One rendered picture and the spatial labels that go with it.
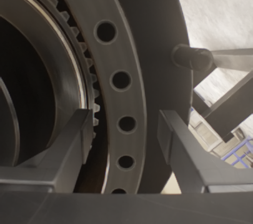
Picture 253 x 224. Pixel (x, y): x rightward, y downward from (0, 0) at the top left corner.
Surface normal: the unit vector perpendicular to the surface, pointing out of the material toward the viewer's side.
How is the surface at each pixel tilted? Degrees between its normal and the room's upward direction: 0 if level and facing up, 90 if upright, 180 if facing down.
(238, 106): 90
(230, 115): 90
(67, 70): 90
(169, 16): 90
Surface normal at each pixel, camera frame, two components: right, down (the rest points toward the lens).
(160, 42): 0.02, 0.29
